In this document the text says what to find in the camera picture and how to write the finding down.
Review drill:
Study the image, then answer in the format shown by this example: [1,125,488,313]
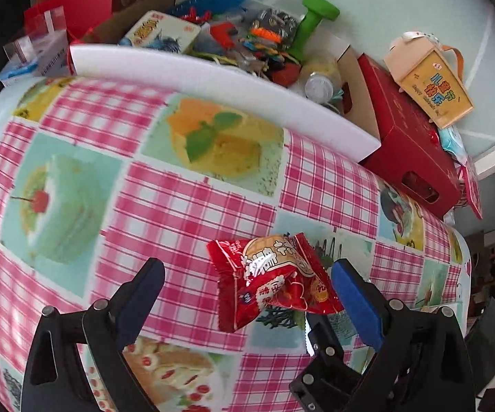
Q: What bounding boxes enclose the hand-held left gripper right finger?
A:
[331,259,475,412]

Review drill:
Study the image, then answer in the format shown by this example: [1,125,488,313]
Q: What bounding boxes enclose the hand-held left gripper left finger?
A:
[21,257,166,412]

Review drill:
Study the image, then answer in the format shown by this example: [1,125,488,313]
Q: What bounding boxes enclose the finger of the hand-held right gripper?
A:
[289,312,362,412]

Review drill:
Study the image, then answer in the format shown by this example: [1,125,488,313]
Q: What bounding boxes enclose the red foil snack packet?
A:
[207,232,345,333]

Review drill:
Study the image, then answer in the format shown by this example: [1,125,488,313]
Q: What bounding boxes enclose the pink checkered tablecloth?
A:
[0,75,473,412]

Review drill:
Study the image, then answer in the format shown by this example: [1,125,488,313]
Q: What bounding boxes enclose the red patterned box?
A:
[458,159,484,219]

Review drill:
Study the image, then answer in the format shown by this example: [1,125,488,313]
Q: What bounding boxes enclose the red gift box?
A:
[337,45,463,219]

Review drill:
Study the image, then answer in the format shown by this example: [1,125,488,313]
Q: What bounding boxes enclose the wet wipes pack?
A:
[438,126,467,157]

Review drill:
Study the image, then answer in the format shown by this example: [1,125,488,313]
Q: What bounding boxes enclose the clear plastic bottle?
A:
[305,73,334,104]

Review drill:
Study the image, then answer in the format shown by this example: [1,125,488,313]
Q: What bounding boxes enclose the blue and white box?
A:
[0,58,42,87]

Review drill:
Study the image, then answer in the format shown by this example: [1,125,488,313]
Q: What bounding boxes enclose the white snack box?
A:
[119,11,201,54]

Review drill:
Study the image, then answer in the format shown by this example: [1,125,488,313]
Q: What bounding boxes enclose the red plastic toy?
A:
[209,21,240,50]

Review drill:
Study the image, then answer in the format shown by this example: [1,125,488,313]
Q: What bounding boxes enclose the open brown cardboard box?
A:
[73,0,180,48]

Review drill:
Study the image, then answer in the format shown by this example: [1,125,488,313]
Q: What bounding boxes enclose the green dumbbell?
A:
[290,0,340,63]

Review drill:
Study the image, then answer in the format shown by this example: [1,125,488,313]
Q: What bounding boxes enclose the clear plastic box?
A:
[3,6,70,63]

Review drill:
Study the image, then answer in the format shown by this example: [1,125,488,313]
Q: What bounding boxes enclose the patterned pouch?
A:
[245,9,297,46]

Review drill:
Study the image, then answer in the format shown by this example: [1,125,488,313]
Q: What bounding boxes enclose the yellow gift box with handle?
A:
[384,30,475,129]

